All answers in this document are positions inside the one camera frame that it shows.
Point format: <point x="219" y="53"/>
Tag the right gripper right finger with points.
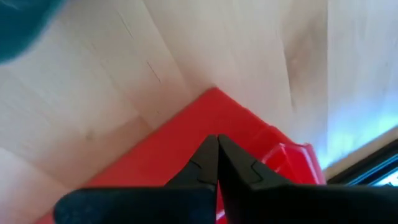
<point x="311" y="205"/>

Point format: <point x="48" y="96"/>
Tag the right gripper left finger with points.
<point x="140" y="205"/>

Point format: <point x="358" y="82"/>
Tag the short red plastic bin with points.
<point x="186" y="140"/>

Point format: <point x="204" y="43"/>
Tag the blue-grey plastic bin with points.
<point x="18" y="25"/>

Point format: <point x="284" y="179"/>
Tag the black aluminium table frame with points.
<point x="373" y="168"/>

